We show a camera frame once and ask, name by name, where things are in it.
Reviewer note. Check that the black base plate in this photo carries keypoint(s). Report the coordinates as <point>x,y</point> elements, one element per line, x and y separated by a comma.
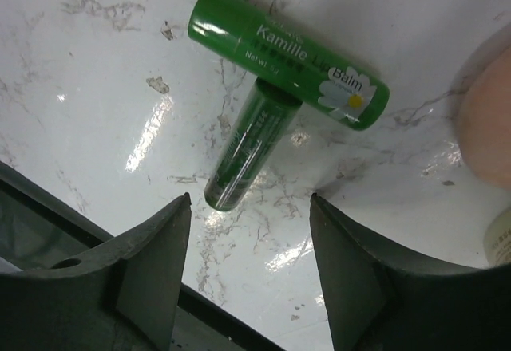
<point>38,231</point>

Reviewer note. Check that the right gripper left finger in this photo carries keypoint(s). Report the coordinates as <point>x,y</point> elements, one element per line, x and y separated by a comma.
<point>120,295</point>

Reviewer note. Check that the orange powder puff front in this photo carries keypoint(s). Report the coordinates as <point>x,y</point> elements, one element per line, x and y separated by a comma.
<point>483,116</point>

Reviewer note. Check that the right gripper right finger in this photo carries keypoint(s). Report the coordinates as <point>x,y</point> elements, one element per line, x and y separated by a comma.
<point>381,295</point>

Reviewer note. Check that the gold round jar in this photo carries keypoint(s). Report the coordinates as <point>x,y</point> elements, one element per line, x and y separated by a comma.
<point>497,240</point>

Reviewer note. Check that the green lip balm horizontal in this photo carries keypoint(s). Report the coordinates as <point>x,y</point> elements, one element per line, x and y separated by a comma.
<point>264,46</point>

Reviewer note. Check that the green lip balm vertical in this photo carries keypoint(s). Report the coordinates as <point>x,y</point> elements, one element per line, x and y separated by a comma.
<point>265,116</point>

